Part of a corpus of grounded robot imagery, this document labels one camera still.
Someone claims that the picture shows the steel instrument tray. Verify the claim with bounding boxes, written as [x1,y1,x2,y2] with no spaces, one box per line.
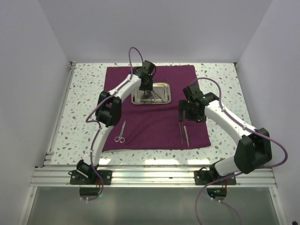
[131,82,172,105]

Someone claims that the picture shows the steel tweezers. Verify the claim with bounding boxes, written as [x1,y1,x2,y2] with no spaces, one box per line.
[183,125,190,148]
[179,122,183,144]

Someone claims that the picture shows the purple cloth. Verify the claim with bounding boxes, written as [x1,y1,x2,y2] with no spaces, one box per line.
[103,65,211,151]

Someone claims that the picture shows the surgical scissors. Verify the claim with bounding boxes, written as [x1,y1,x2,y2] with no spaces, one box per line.
[114,121,126,143]

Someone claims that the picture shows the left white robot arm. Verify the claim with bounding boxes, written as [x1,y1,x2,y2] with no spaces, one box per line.
[76,74,153,184]

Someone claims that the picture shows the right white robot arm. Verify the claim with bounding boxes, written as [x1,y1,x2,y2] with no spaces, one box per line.
[179,100,272,184]

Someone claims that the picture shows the surgical forceps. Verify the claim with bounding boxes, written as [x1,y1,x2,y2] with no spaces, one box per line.
[141,90,164,103]

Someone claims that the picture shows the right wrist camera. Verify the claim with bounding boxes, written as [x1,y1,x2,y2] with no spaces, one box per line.
[183,84,219,105]

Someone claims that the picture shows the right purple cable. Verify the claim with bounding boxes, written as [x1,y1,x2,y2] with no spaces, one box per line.
[194,77,288,225]

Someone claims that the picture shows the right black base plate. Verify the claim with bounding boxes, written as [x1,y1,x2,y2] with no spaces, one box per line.
[194,167,237,185]

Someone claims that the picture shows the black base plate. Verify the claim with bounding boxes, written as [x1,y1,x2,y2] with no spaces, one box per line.
[68,170,113,185]
[194,167,237,185]

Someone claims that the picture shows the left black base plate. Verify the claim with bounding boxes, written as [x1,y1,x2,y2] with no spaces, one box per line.
[68,170,113,185]

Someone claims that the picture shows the aluminium left side rail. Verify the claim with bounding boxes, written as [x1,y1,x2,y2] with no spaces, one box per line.
[42,61,77,167]

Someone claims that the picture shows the aluminium rail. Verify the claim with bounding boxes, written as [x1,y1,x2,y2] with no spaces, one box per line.
[42,61,77,167]
[30,165,277,188]

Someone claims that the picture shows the aluminium front rail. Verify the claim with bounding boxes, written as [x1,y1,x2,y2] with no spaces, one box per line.
[30,165,277,188]

